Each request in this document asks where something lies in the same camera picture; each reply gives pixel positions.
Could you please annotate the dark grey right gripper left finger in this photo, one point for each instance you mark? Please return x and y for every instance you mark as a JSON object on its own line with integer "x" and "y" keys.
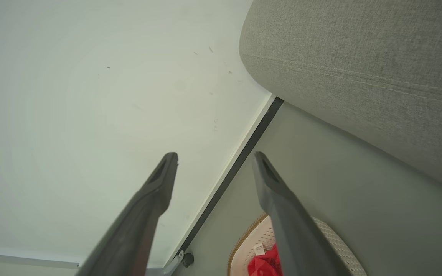
{"x": 138, "y": 218}

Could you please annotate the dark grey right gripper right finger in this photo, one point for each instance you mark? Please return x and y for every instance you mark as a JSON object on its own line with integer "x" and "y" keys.
{"x": 290, "y": 226}

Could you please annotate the red and white garment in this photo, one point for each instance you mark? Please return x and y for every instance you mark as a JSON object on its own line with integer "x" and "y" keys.
{"x": 265, "y": 264}

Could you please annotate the grey fabric sofa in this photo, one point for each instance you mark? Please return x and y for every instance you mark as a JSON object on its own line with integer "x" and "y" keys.
{"x": 363, "y": 69}

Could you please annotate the white perforated laundry basket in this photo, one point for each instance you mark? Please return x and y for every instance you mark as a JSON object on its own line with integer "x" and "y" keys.
{"x": 257, "y": 245}

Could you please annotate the dark baseboard strip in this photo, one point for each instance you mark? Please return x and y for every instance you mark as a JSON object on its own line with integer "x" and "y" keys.
{"x": 232, "y": 172}

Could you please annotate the grey metal bracket with caster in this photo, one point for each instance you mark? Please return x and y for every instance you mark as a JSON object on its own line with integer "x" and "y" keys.
{"x": 178, "y": 262}

